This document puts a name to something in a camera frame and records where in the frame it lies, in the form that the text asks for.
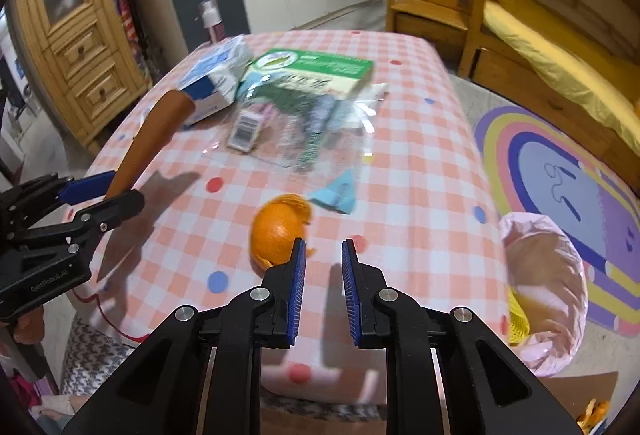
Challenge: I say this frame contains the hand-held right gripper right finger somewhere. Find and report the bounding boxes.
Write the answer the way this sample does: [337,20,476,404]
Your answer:
[341,238,591,435]

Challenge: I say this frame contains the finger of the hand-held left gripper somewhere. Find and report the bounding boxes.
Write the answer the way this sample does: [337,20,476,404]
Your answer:
[0,171,117,236]
[10,190,146,261]

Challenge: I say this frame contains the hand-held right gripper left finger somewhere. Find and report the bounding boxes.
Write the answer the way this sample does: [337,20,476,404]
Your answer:
[60,237,307,435]

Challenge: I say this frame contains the orange cloth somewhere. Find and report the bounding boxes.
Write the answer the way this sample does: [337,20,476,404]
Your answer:
[102,90,196,200]

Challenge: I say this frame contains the pink-lined trash bin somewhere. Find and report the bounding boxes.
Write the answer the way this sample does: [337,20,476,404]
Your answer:
[497,212,590,378]

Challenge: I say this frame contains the person's left hand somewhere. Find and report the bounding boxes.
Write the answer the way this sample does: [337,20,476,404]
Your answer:
[12,307,46,346]

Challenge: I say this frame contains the houndstooth cushion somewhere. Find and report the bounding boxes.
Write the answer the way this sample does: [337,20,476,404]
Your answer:
[60,315,146,396]

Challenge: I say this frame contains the blue paper scrap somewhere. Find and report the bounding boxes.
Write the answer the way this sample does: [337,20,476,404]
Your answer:
[306,170,358,216]

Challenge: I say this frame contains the pink checked tablecloth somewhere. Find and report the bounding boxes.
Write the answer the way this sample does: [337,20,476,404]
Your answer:
[62,30,511,408]

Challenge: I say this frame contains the wooden cabinet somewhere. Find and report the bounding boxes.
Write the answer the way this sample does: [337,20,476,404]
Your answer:
[10,0,153,156]

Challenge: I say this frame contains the small white barcode box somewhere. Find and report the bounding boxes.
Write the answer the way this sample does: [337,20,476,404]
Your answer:
[226,107,266,153]

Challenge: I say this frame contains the white tissue pack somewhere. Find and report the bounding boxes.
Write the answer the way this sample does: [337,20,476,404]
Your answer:
[177,36,253,126]

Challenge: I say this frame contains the clear plastic bag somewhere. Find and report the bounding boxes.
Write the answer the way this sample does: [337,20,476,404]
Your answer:
[200,70,391,173]

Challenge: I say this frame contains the red striped roll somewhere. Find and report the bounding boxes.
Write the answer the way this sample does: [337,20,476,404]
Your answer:
[112,0,153,80]

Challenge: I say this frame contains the pink spray bottle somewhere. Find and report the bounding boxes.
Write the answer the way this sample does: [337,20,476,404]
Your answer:
[199,0,226,43]

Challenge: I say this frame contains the green white box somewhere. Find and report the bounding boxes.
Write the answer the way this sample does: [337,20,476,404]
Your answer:
[245,47,376,98]

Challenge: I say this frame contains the rainbow oval rug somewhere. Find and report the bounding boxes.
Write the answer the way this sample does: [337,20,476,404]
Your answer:
[474,105,640,333]

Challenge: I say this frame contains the cardboard box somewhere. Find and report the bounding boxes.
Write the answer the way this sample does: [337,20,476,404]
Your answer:
[540,370,621,435]

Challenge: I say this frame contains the wooden bunk bed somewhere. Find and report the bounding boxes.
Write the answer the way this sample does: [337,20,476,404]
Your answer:
[457,0,640,196]

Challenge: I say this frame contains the orange peel pieces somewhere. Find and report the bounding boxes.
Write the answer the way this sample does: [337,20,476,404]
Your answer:
[575,397,613,433]

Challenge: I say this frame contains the yellow bed sheet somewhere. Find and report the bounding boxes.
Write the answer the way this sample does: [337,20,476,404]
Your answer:
[482,0,640,160]

